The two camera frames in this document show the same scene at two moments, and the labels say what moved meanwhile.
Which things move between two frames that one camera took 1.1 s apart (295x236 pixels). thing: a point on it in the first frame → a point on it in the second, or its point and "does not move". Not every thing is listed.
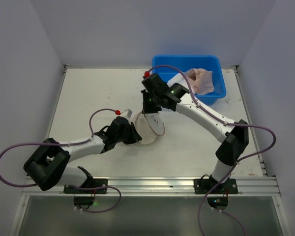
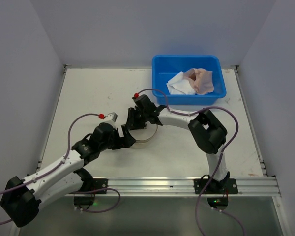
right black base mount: x=218 y=198 does not move
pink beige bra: x=201 y=81 does not move
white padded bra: x=179 y=79 does not move
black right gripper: x=150 y=104 → x=138 y=117
